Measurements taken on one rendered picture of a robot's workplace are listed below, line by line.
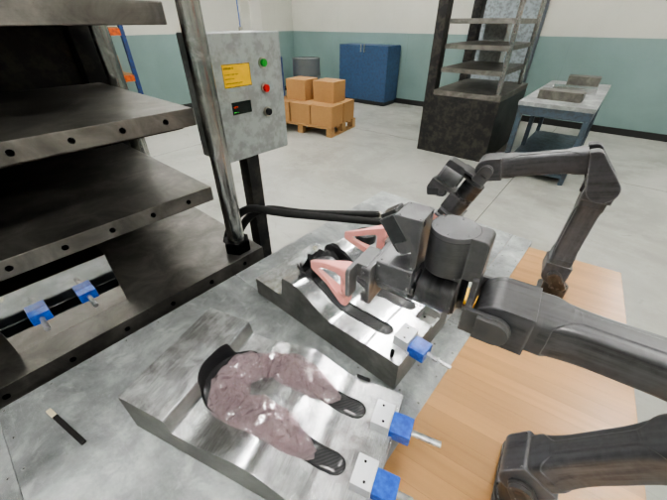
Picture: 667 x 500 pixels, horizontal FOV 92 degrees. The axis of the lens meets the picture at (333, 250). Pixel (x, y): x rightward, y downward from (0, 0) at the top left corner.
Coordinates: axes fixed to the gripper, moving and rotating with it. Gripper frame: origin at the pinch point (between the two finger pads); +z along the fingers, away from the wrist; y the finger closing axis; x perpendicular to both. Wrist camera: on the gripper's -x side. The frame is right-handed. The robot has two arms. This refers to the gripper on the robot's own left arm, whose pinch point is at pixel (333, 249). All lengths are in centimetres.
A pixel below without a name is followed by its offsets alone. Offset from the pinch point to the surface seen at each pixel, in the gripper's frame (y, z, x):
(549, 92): -412, -7, 33
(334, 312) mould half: -13.9, 9.1, 31.2
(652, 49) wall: -663, -105, 4
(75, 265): 16, 73, 23
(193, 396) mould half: 20.8, 20.0, 30.4
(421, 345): -14.6, -13.5, 29.7
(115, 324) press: 16, 65, 40
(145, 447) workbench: 31, 25, 40
